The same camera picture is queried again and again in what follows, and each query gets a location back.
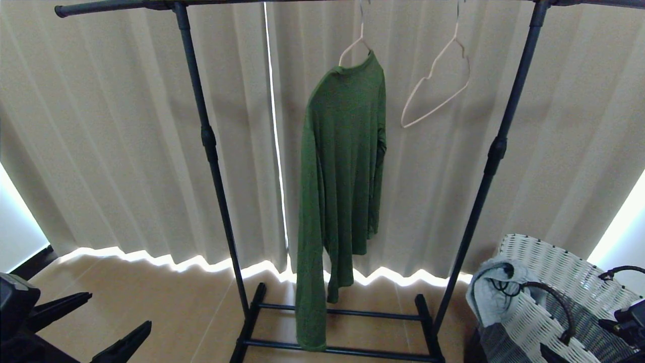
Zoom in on pale grey garment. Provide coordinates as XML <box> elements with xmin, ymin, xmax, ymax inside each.
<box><xmin>466</xmin><ymin>261</ymin><xmax>530</xmax><ymax>328</ymax></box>

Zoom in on pink clothes hanger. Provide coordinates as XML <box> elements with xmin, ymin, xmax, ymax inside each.
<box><xmin>338</xmin><ymin>0</ymin><xmax>376</xmax><ymax>69</ymax></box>
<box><xmin>401</xmin><ymin>0</ymin><xmax>472</xmax><ymax>129</ymax></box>

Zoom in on beige curtain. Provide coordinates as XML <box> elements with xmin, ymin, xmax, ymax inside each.
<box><xmin>0</xmin><ymin>0</ymin><xmax>645</xmax><ymax>288</ymax></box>

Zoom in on green long-sleeved shirt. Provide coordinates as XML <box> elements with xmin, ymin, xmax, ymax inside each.
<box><xmin>295</xmin><ymin>50</ymin><xmax>388</xmax><ymax>352</ymax></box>

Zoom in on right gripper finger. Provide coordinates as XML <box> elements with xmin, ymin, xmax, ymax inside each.
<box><xmin>540</xmin><ymin>343</ymin><xmax>571</xmax><ymax>363</ymax></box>

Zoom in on black clothes rack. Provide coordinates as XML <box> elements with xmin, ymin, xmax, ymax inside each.
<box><xmin>54</xmin><ymin>0</ymin><xmax>645</xmax><ymax>363</ymax></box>

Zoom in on white laundry basket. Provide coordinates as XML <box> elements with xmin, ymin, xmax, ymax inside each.
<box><xmin>464</xmin><ymin>233</ymin><xmax>645</xmax><ymax>363</ymax></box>

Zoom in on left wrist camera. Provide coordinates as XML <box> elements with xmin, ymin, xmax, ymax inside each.
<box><xmin>0</xmin><ymin>272</ymin><xmax>41</xmax><ymax>331</ymax></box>

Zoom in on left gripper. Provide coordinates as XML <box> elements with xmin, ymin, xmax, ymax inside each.
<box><xmin>0</xmin><ymin>292</ymin><xmax>152</xmax><ymax>363</ymax></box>

